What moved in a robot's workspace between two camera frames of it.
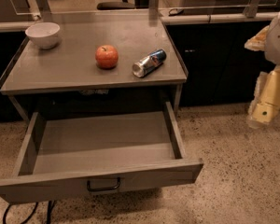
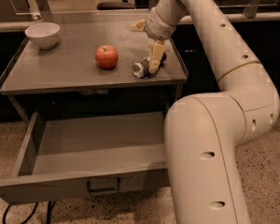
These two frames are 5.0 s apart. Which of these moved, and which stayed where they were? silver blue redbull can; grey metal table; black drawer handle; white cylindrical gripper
Moved: white cylindrical gripper
Stayed: silver blue redbull can; grey metal table; black drawer handle
